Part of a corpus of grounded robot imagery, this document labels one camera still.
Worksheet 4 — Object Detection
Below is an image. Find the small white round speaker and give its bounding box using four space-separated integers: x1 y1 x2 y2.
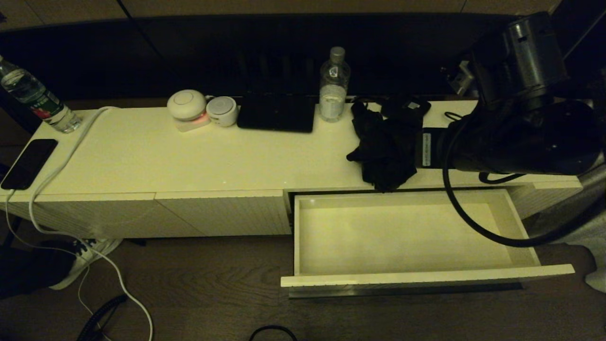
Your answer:
206 96 238 127

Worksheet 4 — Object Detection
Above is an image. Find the black coiled cable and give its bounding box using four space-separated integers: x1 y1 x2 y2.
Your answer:
77 295 129 341

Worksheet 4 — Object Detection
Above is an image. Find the thick white power cable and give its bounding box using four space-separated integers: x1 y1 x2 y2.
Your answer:
29 107 154 341

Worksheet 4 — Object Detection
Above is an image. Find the grey curtain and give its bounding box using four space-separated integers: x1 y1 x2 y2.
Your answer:
523 161 606 293

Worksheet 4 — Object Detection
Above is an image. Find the white drawer with dark handle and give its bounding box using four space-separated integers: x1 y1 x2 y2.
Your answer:
280 188 576 298

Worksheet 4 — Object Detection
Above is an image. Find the person leg in dark trousers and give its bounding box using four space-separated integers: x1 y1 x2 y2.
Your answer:
0 239 79 299

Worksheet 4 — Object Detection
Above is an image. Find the water bottle with green label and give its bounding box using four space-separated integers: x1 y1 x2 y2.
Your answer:
0 54 83 134

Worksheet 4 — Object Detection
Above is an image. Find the white dome device pink base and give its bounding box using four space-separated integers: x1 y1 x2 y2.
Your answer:
167 90 211 133

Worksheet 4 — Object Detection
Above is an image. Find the black flat set-top box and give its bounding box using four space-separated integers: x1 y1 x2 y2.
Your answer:
237 91 316 133

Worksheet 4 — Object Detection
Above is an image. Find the white low cabinet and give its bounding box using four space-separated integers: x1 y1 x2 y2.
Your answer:
0 99 583 240

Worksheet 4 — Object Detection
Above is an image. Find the black umbrella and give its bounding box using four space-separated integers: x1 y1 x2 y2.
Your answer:
346 101 423 193

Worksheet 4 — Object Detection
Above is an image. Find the thin white charging cable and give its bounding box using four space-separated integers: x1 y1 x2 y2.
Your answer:
7 189 112 341

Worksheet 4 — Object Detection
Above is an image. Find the white sneaker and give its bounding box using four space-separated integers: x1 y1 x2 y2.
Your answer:
50 237 124 290

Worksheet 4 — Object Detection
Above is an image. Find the clear bottle with grey cap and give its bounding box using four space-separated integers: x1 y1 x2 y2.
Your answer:
318 46 351 122

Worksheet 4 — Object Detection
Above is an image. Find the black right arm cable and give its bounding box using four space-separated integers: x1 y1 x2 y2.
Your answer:
443 114 606 248

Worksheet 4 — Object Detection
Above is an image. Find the black floor cable loop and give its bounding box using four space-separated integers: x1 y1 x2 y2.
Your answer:
249 325 298 341

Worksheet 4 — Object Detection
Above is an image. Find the black smartphone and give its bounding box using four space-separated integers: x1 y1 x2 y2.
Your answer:
1 138 59 190

